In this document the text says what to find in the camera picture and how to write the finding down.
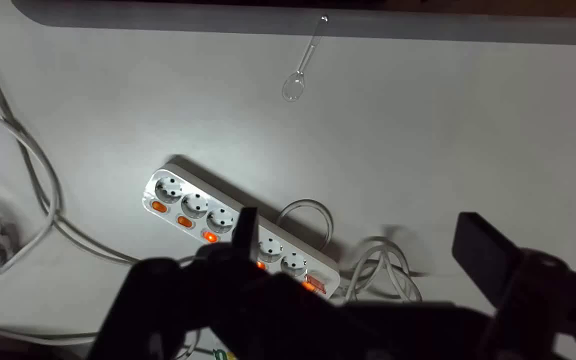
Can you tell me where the thick white cable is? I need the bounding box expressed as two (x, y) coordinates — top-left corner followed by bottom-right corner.
(0, 98), (104, 344)

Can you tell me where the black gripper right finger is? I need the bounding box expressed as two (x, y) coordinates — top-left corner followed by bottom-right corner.
(452, 210), (576, 360)

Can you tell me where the thin white cable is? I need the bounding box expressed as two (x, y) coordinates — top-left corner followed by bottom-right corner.
(0, 24), (140, 267)

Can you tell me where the white multi-socket power strip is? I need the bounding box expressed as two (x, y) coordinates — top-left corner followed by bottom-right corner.
(140, 157), (344, 303)

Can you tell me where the coiled white power strip cord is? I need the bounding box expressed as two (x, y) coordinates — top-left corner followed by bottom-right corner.
(276, 198), (428, 306)

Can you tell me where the grey side bench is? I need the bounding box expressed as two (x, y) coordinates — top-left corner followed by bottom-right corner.
(10, 0), (576, 48)

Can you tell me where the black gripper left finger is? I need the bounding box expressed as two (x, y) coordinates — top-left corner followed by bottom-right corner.
(89, 207), (369, 360)

